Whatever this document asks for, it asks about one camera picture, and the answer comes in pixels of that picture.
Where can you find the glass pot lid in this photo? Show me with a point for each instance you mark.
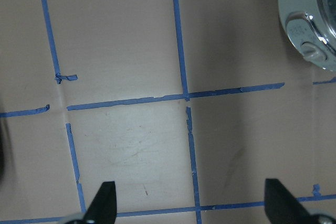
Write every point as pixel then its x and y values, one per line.
pixel 321 17

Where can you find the pale green electric pot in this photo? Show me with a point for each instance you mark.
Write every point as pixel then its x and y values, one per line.
pixel 295 24

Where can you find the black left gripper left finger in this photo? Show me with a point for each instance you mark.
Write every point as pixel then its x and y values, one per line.
pixel 103 208

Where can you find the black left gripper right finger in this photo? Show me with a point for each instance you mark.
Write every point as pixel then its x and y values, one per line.
pixel 282 207

